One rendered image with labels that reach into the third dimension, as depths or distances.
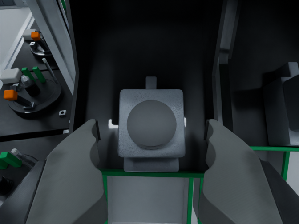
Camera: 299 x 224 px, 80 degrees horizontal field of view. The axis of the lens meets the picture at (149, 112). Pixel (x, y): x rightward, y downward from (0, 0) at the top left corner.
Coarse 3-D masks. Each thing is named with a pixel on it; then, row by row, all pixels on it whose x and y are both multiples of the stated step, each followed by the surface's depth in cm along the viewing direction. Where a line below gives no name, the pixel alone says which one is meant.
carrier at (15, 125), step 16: (48, 64) 47; (16, 80) 55; (32, 80) 48; (48, 80) 53; (64, 80) 56; (0, 96) 52; (32, 96) 49; (48, 96) 49; (64, 96) 52; (0, 112) 48; (16, 112) 47; (32, 112) 46; (48, 112) 48; (0, 128) 45; (16, 128) 45; (32, 128) 45; (48, 128) 45; (64, 128) 46
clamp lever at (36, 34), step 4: (32, 32) 54; (36, 32) 54; (32, 36) 53; (36, 36) 54; (36, 40) 55; (40, 40) 56; (40, 44) 57; (44, 44) 58; (44, 48) 59; (48, 48) 61
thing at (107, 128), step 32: (96, 0) 21; (128, 0) 21; (160, 0) 21; (192, 0) 21; (224, 0) 14; (96, 32) 20; (128, 32) 20; (160, 32) 20; (192, 32) 20; (96, 64) 19; (128, 64) 19; (160, 64) 19; (192, 64) 19; (96, 96) 18; (192, 96) 18; (192, 128) 18; (192, 160) 17
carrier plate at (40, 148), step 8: (48, 136) 44; (56, 136) 44; (64, 136) 44; (0, 144) 43; (8, 144) 43; (16, 144) 43; (24, 144) 43; (32, 144) 43; (40, 144) 43; (48, 144) 43; (56, 144) 43; (0, 152) 41; (24, 152) 41; (32, 152) 41; (40, 152) 41; (48, 152) 41; (40, 160) 40
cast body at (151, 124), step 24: (120, 96) 12; (144, 96) 12; (168, 96) 12; (120, 120) 12; (144, 120) 11; (168, 120) 11; (120, 144) 11; (144, 144) 10; (168, 144) 11; (144, 168) 14; (168, 168) 14
